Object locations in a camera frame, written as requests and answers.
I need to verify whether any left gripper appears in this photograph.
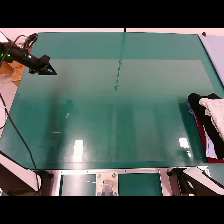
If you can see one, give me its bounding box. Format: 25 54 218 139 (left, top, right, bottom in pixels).
28 54 58 76

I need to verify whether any black cable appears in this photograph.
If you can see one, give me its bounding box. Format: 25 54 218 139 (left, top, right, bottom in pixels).
0 93 40 173

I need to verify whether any silver frame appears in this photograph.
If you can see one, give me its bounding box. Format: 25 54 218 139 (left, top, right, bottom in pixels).
41 167 214 197

